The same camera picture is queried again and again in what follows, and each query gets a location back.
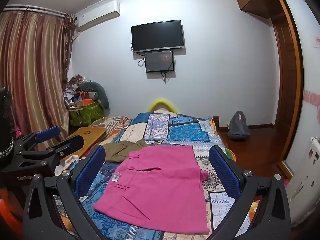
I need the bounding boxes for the pink pants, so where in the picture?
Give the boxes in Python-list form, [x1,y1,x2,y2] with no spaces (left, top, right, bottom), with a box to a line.
[93,145,209,235]

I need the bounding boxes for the green storage box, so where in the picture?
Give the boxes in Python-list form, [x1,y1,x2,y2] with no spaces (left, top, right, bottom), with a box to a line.
[68,102,104,126]

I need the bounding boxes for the yellow curved headboard cushion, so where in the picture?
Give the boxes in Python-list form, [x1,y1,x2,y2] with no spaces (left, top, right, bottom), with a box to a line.
[148,98,178,113]

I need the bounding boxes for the wooden lap desk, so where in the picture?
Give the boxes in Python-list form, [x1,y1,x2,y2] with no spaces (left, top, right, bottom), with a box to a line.
[62,127,106,160]

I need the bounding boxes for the white appliance with stickers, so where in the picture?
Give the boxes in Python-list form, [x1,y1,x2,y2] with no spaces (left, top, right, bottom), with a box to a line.
[286,137,319,226]

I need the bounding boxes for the wall mounted black television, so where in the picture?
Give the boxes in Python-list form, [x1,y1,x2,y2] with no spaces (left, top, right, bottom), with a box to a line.
[131,20,184,53]

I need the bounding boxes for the grey plush toy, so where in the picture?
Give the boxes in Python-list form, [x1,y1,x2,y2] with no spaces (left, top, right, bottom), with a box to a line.
[79,81,110,109]

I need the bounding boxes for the blue patchwork bedspread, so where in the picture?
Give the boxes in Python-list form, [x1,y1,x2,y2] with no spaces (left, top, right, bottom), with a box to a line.
[80,111,234,239]

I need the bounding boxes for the striped orange blanket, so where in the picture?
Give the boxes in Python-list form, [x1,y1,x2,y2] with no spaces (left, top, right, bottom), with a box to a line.
[89,116,131,138]

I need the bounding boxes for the brown wooden door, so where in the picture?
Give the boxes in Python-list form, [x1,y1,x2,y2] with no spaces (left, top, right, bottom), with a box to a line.
[271,0,304,161]

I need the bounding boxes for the small dark wall monitor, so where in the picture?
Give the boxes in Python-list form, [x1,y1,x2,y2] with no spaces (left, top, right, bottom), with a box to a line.
[145,50,175,73]

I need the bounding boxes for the grey backpack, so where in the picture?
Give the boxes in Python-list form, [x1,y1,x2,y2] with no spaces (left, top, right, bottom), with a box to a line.
[227,111,250,141]

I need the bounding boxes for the white air conditioner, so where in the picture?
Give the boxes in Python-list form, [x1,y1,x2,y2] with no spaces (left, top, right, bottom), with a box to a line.
[76,1,120,31]

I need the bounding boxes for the crumpled white paper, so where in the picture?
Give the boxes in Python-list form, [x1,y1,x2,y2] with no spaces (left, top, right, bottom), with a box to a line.
[54,155,79,176]

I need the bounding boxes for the olive green pants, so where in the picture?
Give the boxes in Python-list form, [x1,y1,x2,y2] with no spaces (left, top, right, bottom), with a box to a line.
[100,139,147,163]

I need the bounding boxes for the striped red gold curtain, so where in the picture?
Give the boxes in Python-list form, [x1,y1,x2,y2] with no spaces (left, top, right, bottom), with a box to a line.
[1,11,75,150]

